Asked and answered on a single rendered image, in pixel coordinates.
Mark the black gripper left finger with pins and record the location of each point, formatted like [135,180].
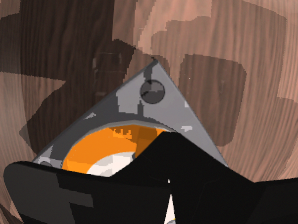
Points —
[138,194]

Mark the orange round plate with holes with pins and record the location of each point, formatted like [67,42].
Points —
[105,150]

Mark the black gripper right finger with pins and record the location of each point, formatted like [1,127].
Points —
[204,191]

